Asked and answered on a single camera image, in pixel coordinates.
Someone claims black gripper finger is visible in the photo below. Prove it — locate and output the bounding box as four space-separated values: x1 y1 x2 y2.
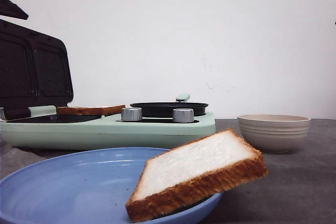
0 0 28 20

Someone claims bread slice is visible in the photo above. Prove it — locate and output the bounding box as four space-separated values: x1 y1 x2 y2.
125 129 268 222
56 104 125 116

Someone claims beige ribbed bowl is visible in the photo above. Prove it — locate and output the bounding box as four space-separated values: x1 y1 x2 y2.
237 114 311 153

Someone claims mint green breakfast maker base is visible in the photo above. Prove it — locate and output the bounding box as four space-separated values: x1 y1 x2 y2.
1 105 216 150

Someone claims left silver knob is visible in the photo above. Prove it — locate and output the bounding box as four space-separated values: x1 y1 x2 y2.
121 108 142 122

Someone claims silver knob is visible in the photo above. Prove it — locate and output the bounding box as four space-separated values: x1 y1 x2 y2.
173 108 194 123
121 108 142 122

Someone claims right silver knob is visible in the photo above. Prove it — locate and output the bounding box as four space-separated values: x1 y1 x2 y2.
173 108 194 123

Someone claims blue plate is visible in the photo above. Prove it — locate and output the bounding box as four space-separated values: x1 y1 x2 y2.
0 147 224 224

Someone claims black frying pan mint handle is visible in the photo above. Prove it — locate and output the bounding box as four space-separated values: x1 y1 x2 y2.
130 93 208 118

